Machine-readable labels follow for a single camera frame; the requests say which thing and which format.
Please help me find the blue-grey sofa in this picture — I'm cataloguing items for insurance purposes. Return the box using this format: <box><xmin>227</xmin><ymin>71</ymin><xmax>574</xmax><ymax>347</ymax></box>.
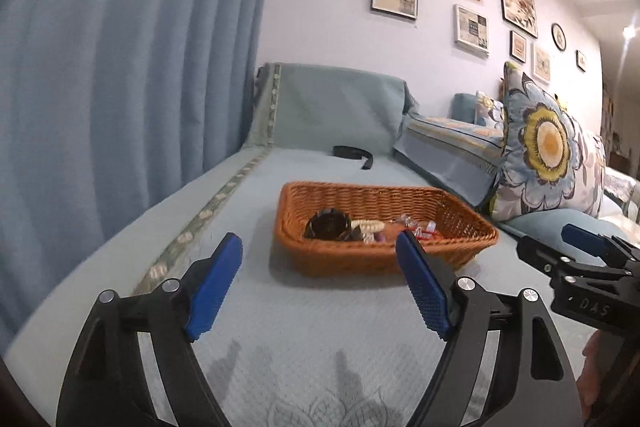
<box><xmin>0</xmin><ymin>62</ymin><xmax>640</xmax><ymax>427</ymax></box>

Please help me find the beige hair claw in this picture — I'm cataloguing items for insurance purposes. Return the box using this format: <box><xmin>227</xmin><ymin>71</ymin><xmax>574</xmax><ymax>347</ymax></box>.
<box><xmin>350</xmin><ymin>219</ymin><xmax>386</xmax><ymax>235</ymax></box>

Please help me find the black flower picture frame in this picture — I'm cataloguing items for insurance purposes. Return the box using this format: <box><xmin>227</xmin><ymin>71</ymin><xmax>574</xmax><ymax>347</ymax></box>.
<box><xmin>498</xmin><ymin>0</ymin><xmax>539</xmax><ymax>38</ymax></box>

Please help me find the white picture frame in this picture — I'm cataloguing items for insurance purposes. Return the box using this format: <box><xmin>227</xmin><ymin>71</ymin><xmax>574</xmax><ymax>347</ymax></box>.
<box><xmin>454</xmin><ymin>4</ymin><xmax>490</xmax><ymax>58</ymax></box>

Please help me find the black strap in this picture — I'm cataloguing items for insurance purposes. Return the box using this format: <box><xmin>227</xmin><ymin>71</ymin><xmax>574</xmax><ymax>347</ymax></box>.
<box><xmin>332</xmin><ymin>145</ymin><xmax>374</xmax><ymax>170</ymax></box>

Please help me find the small floral pillow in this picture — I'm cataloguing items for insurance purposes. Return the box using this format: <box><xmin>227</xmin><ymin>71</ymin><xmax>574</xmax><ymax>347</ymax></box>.
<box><xmin>475</xmin><ymin>91</ymin><xmax>506</xmax><ymax>128</ymax></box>

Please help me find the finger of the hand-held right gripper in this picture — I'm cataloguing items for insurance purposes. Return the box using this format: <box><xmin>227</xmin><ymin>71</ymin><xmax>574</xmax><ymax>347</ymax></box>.
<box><xmin>516</xmin><ymin>234</ymin><xmax>577</xmax><ymax>280</ymax></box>
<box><xmin>561</xmin><ymin>223</ymin><xmax>640</xmax><ymax>266</ymax></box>

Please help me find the person's right hand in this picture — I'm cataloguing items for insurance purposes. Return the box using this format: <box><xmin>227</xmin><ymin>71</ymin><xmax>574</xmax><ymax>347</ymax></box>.
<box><xmin>575</xmin><ymin>331</ymin><xmax>609</xmax><ymax>423</ymax></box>

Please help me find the striped blue back cushion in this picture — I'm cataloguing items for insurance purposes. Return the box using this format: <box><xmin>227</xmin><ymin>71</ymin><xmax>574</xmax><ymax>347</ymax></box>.
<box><xmin>392</xmin><ymin>112</ymin><xmax>507</xmax><ymax>208</ymax></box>

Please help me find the black hair claw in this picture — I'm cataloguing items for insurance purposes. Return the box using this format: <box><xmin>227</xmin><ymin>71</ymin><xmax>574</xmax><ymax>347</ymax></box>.
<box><xmin>304</xmin><ymin>209</ymin><xmax>354</xmax><ymax>242</ymax></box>

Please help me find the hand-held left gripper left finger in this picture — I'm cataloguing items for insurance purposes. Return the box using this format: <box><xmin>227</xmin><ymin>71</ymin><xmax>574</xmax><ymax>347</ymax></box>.
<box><xmin>56</xmin><ymin>232</ymin><xmax>244</xmax><ymax>427</ymax></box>

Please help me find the large floral pillow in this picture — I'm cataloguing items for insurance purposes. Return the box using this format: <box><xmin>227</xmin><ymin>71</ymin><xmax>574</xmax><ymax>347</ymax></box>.
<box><xmin>487</xmin><ymin>61</ymin><xmax>607</xmax><ymax>220</ymax></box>

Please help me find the orange wicker basket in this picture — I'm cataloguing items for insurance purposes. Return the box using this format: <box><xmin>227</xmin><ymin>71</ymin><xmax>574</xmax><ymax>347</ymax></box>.
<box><xmin>274</xmin><ymin>181</ymin><xmax>499</xmax><ymax>278</ymax></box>

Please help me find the small dark picture frame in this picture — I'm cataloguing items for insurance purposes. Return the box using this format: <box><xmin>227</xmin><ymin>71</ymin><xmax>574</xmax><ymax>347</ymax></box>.
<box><xmin>510</xmin><ymin>30</ymin><xmax>528</xmax><ymax>64</ymax></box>

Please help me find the blue curtain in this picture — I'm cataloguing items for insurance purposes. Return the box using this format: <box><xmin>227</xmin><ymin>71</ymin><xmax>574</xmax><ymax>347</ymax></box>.
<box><xmin>0</xmin><ymin>0</ymin><xmax>283</xmax><ymax>350</ymax></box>

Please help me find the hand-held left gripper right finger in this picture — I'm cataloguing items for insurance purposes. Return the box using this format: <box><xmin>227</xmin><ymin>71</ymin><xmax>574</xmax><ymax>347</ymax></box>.
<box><xmin>395</xmin><ymin>230</ymin><xmax>585</xmax><ymax>427</ymax></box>

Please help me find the plain blue cushion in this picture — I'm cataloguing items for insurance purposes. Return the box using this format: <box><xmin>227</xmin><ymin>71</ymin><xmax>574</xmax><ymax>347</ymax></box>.
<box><xmin>450</xmin><ymin>93</ymin><xmax>482</xmax><ymax>124</ymax></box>

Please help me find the pale square picture frame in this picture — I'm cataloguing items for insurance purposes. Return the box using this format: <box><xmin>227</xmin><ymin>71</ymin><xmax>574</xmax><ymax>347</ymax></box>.
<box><xmin>531</xmin><ymin>43</ymin><xmax>552</xmax><ymax>82</ymax></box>

